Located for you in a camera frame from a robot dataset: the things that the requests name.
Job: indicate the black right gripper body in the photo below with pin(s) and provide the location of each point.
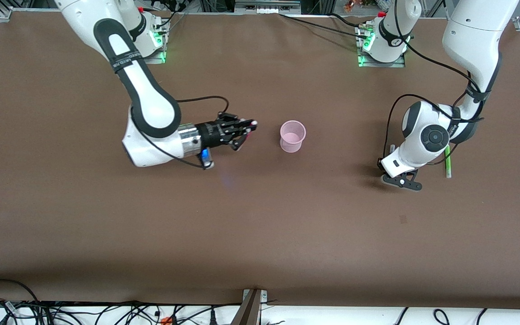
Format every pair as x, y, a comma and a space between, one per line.
210, 133

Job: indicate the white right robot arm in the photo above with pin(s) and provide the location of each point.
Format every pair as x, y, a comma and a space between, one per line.
151, 104

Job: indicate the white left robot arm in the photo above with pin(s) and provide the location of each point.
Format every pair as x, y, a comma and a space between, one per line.
472, 36

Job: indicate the pink translucent pen holder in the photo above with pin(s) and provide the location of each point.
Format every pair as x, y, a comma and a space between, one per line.
292, 137

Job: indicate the green highlighter pen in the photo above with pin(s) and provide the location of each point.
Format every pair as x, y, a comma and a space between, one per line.
447, 163

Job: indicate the grey power strip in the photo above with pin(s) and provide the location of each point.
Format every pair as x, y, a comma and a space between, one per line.
266, 6

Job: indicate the brown support beam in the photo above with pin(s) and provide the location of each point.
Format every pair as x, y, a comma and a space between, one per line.
247, 311

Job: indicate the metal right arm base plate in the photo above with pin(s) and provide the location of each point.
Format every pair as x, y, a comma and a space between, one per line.
157, 56

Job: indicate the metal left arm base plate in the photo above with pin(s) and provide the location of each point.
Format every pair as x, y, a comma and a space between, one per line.
397, 64

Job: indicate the metal table edge bracket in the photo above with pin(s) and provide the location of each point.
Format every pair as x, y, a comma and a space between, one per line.
263, 295

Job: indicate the aluminium frame corner bracket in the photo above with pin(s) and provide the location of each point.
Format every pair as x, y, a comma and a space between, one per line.
5, 13

